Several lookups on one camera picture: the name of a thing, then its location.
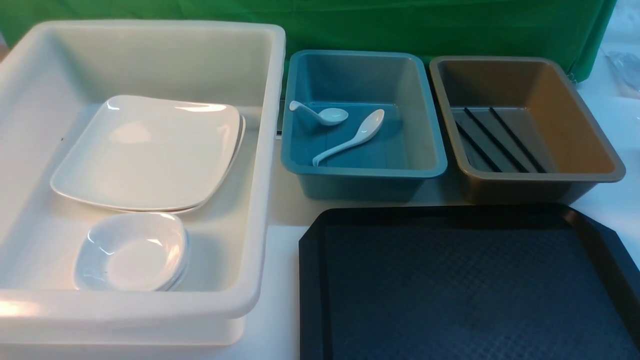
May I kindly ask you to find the green cloth backdrop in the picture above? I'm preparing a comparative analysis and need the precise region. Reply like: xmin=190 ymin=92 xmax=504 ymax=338
xmin=0 ymin=0 xmax=617 ymax=82

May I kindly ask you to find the blue plastic bin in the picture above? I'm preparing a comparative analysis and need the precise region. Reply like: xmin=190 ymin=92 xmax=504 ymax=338
xmin=281 ymin=50 xmax=448 ymax=202

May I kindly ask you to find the black chopstick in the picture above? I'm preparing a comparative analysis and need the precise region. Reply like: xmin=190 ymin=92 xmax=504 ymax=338
xmin=455 ymin=122 xmax=502 ymax=173
xmin=457 ymin=107 xmax=535 ymax=174
xmin=489 ymin=107 xmax=547 ymax=174

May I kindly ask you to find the white square plate in bin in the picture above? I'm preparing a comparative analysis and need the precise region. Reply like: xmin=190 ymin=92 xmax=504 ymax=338
xmin=167 ymin=113 xmax=247 ymax=214

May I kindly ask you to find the large white rice plate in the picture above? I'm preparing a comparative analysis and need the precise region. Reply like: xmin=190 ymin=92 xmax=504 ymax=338
xmin=50 ymin=95 xmax=240 ymax=212

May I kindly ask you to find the short white spoon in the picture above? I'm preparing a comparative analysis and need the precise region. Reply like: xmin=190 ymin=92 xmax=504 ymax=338
xmin=289 ymin=100 xmax=349 ymax=126

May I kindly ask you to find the long white soup spoon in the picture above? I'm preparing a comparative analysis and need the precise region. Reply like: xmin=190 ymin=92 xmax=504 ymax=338
xmin=311 ymin=109 xmax=386 ymax=167

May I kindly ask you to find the clear plastic bag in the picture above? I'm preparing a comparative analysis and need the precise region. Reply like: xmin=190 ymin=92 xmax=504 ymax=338
xmin=605 ymin=50 xmax=640 ymax=99

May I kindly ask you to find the white small bowl in bin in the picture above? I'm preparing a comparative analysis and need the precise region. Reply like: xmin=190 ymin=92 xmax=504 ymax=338
xmin=73 ymin=212 xmax=191 ymax=292

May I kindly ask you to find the brown plastic bin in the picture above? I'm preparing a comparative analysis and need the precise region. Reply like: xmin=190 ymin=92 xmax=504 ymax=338
xmin=429 ymin=55 xmax=626 ymax=205

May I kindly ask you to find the large white plastic bin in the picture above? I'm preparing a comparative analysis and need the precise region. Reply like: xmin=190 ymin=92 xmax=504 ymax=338
xmin=0 ymin=20 xmax=286 ymax=346

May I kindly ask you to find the black serving tray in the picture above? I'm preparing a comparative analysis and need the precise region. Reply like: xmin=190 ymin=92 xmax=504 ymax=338
xmin=298 ymin=203 xmax=640 ymax=360

